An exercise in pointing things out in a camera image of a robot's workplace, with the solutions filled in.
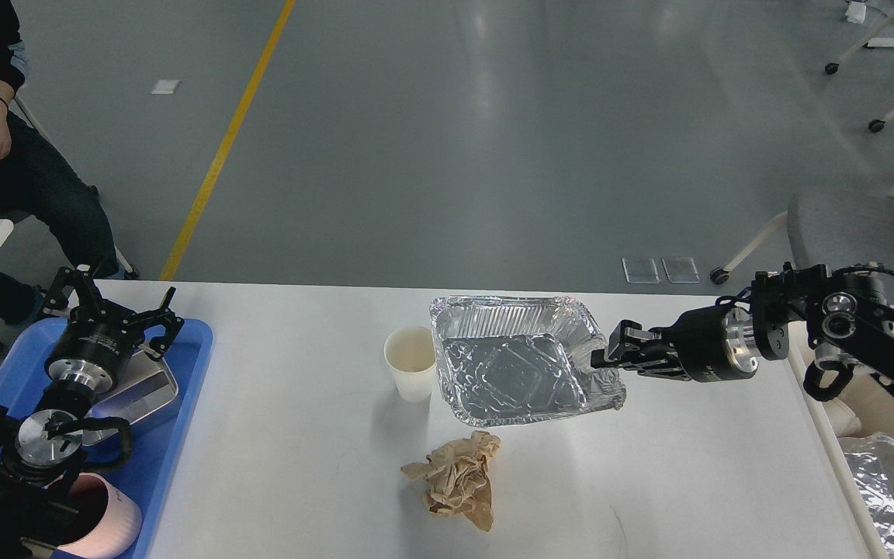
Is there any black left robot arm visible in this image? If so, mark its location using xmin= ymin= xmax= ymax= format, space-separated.
xmin=0 ymin=266 xmax=185 ymax=558

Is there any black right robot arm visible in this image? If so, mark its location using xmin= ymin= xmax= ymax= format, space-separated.
xmin=591 ymin=264 xmax=894 ymax=402

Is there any white paper cup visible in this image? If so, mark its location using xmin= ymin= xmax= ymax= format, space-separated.
xmin=383 ymin=325 xmax=436 ymax=403

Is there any clear floor plate right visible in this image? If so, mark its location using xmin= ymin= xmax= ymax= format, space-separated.
xmin=661 ymin=257 xmax=700 ymax=284

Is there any pink ribbed mug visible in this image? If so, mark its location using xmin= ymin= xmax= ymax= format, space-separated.
xmin=57 ymin=473 xmax=142 ymax=558

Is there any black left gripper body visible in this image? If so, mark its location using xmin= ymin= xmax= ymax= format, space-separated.
xmin=45 ymin=321 xmax=141 ymax=393

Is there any aluminium foil container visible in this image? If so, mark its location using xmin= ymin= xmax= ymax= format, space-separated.
xmin=429 ymin=296 xmax=627 ymax=428

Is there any seated person in black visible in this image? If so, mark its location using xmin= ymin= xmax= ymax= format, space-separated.
xmin=0 ymin=0 xmax=126 ymax=327

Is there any clear floor plate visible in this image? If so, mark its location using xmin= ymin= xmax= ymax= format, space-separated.
xmin=661 ymin=257 xmax=700 ymax=284
xmin=622 ymin=257 xmax=661 ymax=284

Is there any brown paper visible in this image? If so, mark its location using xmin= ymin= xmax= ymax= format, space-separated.
xmin=400 ymin=429 xmax=501 ymax=532

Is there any blue plastic tray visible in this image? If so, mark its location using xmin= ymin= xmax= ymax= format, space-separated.
xmin=0 ymin=318 xmax=214 ymax=558

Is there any square stainless steel tray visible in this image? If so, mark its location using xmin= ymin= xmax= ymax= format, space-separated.
xmin=86 ymin=351 xmax=182 ymax=439

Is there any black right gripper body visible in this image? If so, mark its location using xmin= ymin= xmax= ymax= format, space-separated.
xmin=668 ymin=305 xmax=760 ymax=383

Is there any grey office chair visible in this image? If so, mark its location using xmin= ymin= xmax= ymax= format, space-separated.
xmin=710 ymin=186 xmax=894 ymax=307

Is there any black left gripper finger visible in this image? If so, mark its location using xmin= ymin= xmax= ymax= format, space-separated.
xmin=40 ymin=265 xmax=110 ymax=325
xmin=133 ymin=287 xmax=185 ymax=361

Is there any clear floor plate left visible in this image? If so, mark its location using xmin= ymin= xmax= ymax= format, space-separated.
xmin=622 ymin=257 xmax=661 ymax=284

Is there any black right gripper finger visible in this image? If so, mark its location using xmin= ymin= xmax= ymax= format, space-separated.
xmin=608 ymin=321 xmax=677 ymax=358
xmin=590 ymin=351 xmax=692 ymax=381

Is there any crumpled foil in bin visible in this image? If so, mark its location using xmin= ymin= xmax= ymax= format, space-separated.
xmin=838 ymin=432 xmax=894 ymax=558

